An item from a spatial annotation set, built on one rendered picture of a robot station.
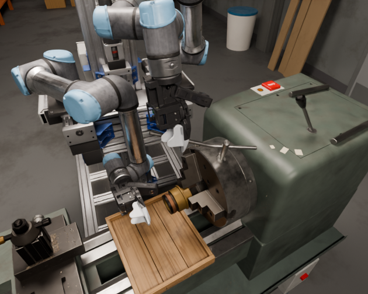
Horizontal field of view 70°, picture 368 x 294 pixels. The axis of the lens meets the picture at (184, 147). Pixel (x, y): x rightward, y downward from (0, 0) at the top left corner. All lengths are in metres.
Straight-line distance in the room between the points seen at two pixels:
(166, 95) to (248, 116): 0.49
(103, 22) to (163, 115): 0.27
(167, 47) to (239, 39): 4.52
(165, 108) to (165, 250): 0.62
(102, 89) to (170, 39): 0.39
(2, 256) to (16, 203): 1.52
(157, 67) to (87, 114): 0.36
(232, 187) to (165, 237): 0.38
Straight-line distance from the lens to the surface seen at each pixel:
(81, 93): 0.90
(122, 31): 0.72
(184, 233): 1.11
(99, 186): 2.24
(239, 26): 5.01
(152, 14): 0.59
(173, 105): 0.62
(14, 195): 2.77
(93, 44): 1.49
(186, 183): 0.94
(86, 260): 1.14
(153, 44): 0.59
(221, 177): 0.86
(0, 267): 1.19
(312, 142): 1.00
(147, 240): 1.11
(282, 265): 1.51
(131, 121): 1.04
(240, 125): 1.01
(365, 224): 2.61
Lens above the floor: 1.84
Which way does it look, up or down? 41 degrees down
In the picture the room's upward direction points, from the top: straight up
